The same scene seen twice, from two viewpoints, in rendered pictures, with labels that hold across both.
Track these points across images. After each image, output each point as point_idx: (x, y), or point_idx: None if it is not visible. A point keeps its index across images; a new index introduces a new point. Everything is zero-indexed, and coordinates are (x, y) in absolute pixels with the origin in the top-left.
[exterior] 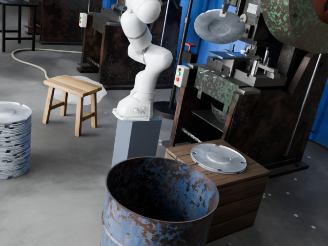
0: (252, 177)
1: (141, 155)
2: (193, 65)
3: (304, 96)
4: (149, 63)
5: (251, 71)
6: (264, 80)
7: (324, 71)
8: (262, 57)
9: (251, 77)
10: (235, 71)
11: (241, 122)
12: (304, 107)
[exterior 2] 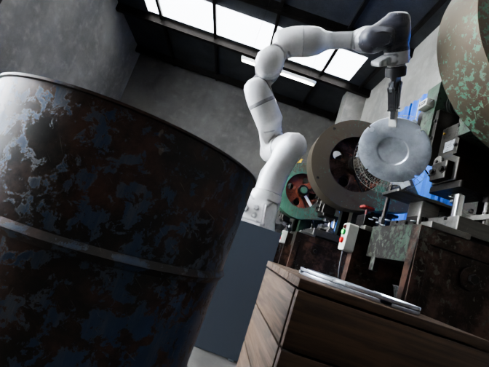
0: (427, 325)
1: (239, 283)
2: (365, 225)
3: None
4: (273, 148)
5: (450, 211)
6: (479, 228)
7: None
8: None
9: (452, 218)
10: (427, 221)
11: (434, 287)
12: None
